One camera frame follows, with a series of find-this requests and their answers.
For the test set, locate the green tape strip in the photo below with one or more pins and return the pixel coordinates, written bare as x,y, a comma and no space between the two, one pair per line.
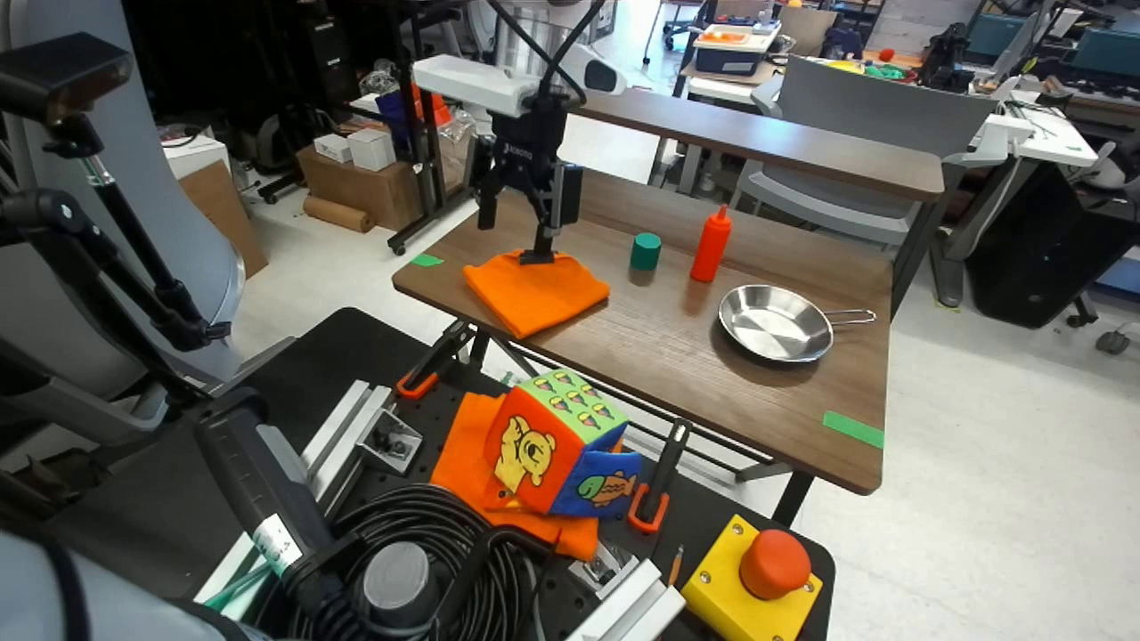
853,430
427,260

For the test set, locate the brown wooden table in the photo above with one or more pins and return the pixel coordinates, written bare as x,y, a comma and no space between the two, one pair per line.
766,138

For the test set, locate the small white box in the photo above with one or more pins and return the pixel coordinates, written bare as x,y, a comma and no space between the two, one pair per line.
332,148
371,150

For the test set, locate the orange cloth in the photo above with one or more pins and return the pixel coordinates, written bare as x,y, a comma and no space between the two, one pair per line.
534,294
463,463

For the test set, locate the pencil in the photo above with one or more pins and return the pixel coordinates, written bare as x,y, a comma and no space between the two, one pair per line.
676,564

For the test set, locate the white desk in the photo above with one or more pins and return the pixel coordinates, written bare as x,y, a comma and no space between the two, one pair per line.
1042,138

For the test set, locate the silver metal pan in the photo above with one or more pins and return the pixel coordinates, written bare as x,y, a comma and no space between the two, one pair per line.
773,322

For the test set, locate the large cardboard box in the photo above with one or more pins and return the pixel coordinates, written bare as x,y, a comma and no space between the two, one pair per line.
378,191

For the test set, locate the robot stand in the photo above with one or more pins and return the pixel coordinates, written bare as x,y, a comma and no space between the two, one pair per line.
142,499

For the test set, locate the black stand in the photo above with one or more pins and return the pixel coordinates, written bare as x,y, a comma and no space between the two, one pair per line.
431,178

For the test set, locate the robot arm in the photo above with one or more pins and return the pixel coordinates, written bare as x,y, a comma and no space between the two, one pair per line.
134,223

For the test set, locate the grey chair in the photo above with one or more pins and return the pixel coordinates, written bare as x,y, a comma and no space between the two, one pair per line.
873,116

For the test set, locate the brown cardboard sheet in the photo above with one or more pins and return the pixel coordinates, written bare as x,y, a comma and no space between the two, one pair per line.
223,214

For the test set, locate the orange squeeze bottle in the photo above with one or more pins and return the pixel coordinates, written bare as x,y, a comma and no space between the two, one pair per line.
710,254

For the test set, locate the camera on mount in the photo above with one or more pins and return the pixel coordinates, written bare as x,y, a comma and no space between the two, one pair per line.
53,76

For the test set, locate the black clamp with orange tip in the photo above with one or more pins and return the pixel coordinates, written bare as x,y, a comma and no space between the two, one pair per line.
663,476
432,361

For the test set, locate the colourful plush cube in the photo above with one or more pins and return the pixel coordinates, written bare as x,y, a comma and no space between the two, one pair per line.
543,445

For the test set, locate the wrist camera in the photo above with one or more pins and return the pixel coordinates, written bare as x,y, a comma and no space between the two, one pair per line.
571,196

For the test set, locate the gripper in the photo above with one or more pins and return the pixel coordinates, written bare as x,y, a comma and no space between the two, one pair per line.
533,133

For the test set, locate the yellow box with red button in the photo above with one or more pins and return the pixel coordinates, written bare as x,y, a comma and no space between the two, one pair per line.
721,596

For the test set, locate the green cylinder cup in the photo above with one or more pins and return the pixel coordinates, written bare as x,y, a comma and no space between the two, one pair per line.
646,254

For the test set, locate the cardboard roll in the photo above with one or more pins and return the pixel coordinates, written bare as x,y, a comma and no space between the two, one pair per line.
337,214

